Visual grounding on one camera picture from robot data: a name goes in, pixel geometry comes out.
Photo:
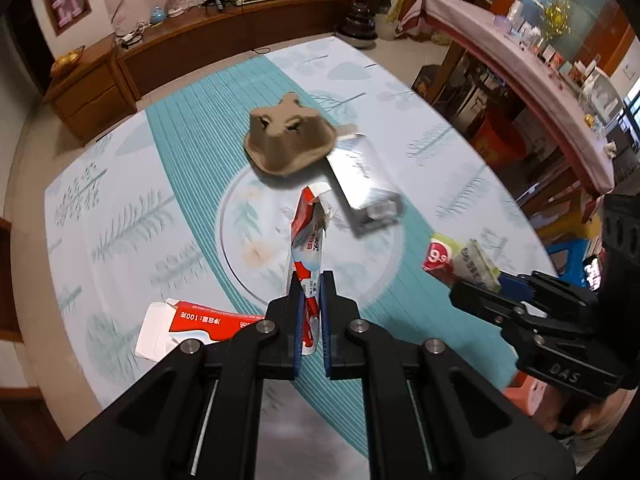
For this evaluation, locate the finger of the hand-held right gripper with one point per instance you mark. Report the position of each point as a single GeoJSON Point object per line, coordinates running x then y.
{"type": "Point", "coordinates": [480, 300]}
{"type": "Point", "coordinates": [512, 284]}

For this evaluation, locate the gold ornament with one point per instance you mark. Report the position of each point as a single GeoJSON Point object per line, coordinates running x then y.
{"type": "Point", "coordinates": [67, 61]}

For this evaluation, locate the white box grey end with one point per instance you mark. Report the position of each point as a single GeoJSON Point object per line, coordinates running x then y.
{"type": "Point", "coordinates": [357, 175]}

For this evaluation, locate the brown egg carton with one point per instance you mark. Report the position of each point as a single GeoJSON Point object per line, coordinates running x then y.
{"type": "Point", "coordinates": [287, 147]}

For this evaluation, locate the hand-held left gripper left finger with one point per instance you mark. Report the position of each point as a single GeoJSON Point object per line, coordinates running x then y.
{"type": "Point", "coordinates": [296, 320]}

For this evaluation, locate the table with pink cloth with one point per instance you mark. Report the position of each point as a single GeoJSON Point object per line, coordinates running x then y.
{"type": "Point", "coordinates": [500, 55]}

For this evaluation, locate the printed tablecloth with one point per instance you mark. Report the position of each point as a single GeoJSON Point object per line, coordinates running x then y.
{"type": "Point", "coordinates": [150, 185]}

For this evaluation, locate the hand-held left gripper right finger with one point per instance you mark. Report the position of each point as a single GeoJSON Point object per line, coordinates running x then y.
{"type": "Point", "coordinates": [327, 320]}

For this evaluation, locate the red white tube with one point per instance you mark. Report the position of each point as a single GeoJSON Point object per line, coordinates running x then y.
{"type": "Point", "coordinates": [307, 245]}

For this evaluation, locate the large red bucket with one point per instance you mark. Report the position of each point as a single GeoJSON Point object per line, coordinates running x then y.
{"type": "Point", "coordinates": [500, 137]}

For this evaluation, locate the green white packet red label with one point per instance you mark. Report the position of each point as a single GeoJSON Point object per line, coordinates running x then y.
{"type": "Point", "coordinates": [450, 259]}

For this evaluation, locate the red white cardboard box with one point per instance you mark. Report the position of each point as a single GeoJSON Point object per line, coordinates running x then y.
{"type": "Point", "coordinates": [200, 325]}

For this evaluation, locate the long wooden bench cabinet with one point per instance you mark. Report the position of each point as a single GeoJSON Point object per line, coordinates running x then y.
{"type": "Point", "coordinates": [210, 45]}

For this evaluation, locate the black pot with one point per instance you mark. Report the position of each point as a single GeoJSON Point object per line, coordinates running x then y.
{"type": "Point", "coordinates": [360, 25]}

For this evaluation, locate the small blue kettle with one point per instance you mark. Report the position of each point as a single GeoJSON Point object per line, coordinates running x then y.
{"type": "Point", "coordinates": [158, 15]}

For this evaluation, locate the person's right forearm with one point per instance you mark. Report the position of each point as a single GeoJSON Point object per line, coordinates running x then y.
{"type": "Point", "coordinates": [617, 442]}

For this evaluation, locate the blue plastic stool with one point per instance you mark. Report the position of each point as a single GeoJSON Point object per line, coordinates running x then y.
{"type": "Point", "coordinates": [567, 257]}

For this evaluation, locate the wooden picture frame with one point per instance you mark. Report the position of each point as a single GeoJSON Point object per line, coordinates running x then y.
{"type": "Point", "coordinates": [67, 2]}

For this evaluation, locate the person's right hand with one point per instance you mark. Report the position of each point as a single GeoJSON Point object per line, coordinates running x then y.
{"type": "Point", "coordinates": [592, 417]}

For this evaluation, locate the wooden side cabinet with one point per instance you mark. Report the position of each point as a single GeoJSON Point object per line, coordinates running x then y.
{"type": "Point", "coordinates": [92, 100]}

